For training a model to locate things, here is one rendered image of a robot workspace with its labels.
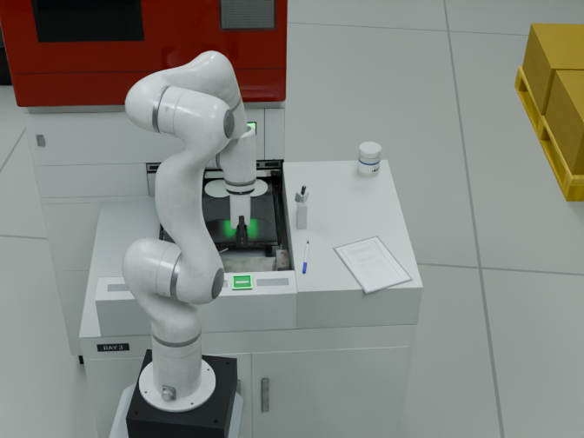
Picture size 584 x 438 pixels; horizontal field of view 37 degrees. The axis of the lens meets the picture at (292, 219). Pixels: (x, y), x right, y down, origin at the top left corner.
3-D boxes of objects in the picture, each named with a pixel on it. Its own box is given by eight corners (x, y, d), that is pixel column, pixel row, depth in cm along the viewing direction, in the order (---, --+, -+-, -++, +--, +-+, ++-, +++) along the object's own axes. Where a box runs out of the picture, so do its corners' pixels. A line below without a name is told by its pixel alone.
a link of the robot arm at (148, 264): (189, 353, 201) (189, 273, 187) (117, 331, 205) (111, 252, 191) (209, 320, 210) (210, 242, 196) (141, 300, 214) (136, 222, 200)
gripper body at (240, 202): (225, 175, 228) (227, 214, 234) (225, 193, 219) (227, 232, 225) (254, 175, 229) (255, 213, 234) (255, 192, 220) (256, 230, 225)
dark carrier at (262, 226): (168, 179, 290) (168, 177, 290) (270, 176, 293) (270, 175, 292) (163, 245, 263) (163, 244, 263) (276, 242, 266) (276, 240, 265)
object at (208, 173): (149, 194, 292) (147, 170, 286) (280, 189, 295) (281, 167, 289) (149, 196, 290) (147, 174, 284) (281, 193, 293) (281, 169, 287)
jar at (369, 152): (355, 165, 286) (357, 141, 280) (377, 165, 287) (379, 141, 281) (359, 178, 281) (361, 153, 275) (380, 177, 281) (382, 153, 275)
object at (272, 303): (102, 313, 251) (97, 276, 242) (294, 306, 254) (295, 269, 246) (100, 336, 243) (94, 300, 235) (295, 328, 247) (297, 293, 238)
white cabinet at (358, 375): (124, 368, 343) (100, 203, 292) (366, 358, 349) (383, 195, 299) (109, 511, 293) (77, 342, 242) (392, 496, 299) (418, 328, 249)
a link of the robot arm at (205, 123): (166, 274, 206) (229, 292, 202) (142, 301, 196) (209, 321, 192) (172, 76, 180) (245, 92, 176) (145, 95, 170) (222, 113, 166)
